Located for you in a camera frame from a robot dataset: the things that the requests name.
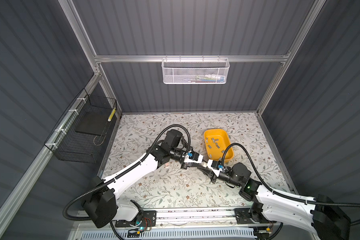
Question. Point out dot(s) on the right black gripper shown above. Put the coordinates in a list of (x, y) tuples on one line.
[(210, 174)]

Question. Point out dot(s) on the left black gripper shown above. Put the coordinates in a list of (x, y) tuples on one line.
[(184, 166)]

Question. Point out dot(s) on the yellow plastic tray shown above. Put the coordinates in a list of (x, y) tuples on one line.
[(223, 143)]

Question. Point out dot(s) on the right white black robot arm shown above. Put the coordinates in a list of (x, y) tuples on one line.
[(319, 216)]

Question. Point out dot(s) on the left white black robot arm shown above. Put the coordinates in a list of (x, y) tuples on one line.
[(104, 205)]

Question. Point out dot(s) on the yellow marker in basket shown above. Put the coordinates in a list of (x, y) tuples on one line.
[(111, 115)]

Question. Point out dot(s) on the items in white basket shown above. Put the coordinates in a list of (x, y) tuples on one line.
[(207, 79)]

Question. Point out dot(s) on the black pad in basket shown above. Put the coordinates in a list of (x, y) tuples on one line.
[(92, 124)]

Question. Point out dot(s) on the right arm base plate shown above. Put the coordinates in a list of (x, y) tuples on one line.
[(249, 216)]

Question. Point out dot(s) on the aluminium mounting rail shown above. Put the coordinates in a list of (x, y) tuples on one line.
[(222, 218)]

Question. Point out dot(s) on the white wire mesh basket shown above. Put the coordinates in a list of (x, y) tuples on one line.
[(175, 71)]

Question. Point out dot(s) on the black wire basket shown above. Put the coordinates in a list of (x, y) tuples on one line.
[(68, 145)]

